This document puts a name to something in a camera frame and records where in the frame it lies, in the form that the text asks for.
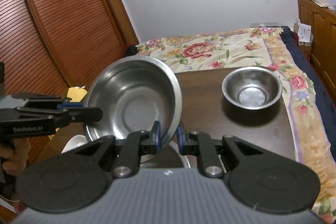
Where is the large steel bowl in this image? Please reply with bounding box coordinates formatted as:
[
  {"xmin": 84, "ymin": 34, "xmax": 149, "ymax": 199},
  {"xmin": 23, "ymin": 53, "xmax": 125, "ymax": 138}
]
[{"xmin": 84, "ymin": 56, "xmax": 182, "ymax": 147}]

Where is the person's left hand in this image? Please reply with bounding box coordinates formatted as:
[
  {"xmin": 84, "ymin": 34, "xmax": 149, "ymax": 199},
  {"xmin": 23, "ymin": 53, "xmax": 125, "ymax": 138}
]
[{"xmin": 1, "ymin": 138, "xmax": 31, "ymax": 176}]

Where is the small steel bowl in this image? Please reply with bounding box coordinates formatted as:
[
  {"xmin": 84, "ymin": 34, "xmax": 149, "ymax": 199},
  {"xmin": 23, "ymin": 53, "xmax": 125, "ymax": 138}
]
[{"xmin": 222, "ymin": 67, "xmax": 282, "ymax": 110}]

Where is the wooden louvered wardrobe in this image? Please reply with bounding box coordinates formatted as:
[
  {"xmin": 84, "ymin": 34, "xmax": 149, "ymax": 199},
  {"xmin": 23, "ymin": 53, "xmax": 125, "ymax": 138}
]
[{"xmin": 0, "ymin": 0, "xmax": 140, "ymax": 164}]

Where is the dark clothing on bed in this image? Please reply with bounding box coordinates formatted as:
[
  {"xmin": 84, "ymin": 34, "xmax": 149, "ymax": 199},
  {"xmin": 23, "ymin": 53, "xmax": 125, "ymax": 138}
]
[{"xmin": 123, "ymin": 44, "xmax": 138, "ymax": 58}]

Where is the floral bed quilt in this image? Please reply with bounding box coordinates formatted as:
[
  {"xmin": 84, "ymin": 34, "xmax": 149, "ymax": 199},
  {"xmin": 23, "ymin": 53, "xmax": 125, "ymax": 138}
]
[{"xmin": 137, "ymin": 27, "xmax": 335, "ymax": 223}]

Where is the wooden sideboard cabinet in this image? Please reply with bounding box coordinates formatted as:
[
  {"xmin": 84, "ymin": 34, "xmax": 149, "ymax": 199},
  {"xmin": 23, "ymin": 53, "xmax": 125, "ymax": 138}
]
[{"xmin": 297, "ymin": 0, "xmax": 336, "ymax": 98}]

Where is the white paper card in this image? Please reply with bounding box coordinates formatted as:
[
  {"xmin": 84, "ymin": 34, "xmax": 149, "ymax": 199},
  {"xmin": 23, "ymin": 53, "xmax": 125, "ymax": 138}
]
[{"xmin": 297, "ymin": 23, "xmax": 311, "ymax": 43}]

